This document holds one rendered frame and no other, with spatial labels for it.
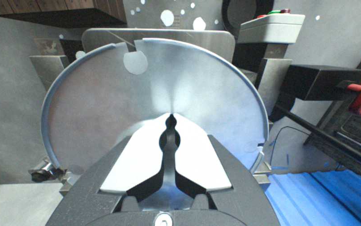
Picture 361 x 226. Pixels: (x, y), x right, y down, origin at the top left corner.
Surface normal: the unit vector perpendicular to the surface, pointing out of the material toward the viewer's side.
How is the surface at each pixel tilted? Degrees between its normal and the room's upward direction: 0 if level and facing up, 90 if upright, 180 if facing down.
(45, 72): 0
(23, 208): 90
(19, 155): 0
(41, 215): 90
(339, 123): 90
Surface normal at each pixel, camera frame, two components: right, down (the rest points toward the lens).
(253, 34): -1.00, 0.01
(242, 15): 0.05, 0.48
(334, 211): 0.02, -0.88
